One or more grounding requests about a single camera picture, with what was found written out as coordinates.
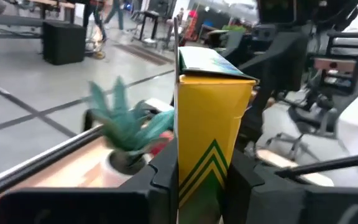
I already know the black office chair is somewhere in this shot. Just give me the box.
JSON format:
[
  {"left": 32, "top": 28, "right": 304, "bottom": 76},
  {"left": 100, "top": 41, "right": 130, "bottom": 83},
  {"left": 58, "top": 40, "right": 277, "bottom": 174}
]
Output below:
[{"left": 258, "top": 91, "right": 340, "bottom": 163}]

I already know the yellow green crayon box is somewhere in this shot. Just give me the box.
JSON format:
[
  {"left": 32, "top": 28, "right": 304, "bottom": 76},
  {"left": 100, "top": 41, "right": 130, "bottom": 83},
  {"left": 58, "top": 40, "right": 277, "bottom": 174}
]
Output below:
[{"left": 173, "top": 17, "right": 260, "bottom": 224}]

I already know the white plant pot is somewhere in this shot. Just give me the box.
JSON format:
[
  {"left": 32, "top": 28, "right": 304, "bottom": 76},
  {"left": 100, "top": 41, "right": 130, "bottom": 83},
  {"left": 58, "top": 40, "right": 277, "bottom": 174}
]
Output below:
[{"left": 99, "top": 148, "right": 154, "bottom": 188}]

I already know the person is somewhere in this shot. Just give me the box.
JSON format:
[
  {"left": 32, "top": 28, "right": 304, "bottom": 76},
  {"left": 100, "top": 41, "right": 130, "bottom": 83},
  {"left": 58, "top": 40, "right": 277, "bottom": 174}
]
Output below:
[
  {"left": 103, "top": 0, "right": 126, "bottom": 32},
  {"left": 81, "top": 0, "right": 109, "bottom": 43}
]

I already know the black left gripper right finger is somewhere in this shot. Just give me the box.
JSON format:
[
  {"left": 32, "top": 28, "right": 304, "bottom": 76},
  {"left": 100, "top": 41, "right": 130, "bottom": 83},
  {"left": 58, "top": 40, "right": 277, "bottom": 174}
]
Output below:
[{"left": 221, "top": 148, "right": 306, "bottom": 224}]

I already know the green artificial succulent plant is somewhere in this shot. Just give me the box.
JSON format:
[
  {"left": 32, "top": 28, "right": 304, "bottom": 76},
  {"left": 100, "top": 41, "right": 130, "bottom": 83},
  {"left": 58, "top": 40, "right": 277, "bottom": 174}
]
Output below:
[{"left": 87, "top": 76, "right": 175, "bottom": 157}]

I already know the black metal table frame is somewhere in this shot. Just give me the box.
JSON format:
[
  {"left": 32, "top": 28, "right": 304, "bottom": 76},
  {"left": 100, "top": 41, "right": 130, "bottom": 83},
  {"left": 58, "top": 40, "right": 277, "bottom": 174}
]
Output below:
[{"left": 0, "top": 108, "right": 358, "bottom": 205}]

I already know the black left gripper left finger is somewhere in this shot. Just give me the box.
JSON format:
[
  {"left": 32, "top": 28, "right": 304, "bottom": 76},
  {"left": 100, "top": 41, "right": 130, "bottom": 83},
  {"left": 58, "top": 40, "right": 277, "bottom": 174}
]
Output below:
[{"left": 119, "top": 139, "right": 180, "bottom": 224}]

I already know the grey workbench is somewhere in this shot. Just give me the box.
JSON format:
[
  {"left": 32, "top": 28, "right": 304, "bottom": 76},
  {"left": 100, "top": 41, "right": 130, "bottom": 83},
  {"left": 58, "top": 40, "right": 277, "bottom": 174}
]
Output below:
[{"left": 0, "top": 0, "right": 76, "bottom": 60}]

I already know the black rack with grey trays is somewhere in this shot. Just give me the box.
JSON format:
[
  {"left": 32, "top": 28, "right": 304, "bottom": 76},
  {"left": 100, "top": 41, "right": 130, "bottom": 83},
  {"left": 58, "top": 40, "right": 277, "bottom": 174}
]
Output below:
[{"left": 313, "top": 30, "right": 358, "bottom": 96}]

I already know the black floor cabinet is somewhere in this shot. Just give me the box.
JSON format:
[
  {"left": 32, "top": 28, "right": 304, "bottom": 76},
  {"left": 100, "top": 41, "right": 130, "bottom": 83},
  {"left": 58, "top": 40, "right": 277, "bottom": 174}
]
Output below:
[{"left": 42, "top": 21, "right": 87, "bottom": 67}]

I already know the black side table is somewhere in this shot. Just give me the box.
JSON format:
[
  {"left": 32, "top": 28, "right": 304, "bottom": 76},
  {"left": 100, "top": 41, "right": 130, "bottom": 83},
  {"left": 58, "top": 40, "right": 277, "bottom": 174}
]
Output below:
[{"left": 131, "top": 10, "right": 162, "bottom": 44}]

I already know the small red object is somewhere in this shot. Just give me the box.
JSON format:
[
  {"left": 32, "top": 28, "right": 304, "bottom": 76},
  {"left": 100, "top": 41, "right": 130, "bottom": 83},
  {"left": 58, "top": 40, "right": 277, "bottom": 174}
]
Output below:
[{"left": 150, "top": 131, "right": 175, "bottom": 157}]

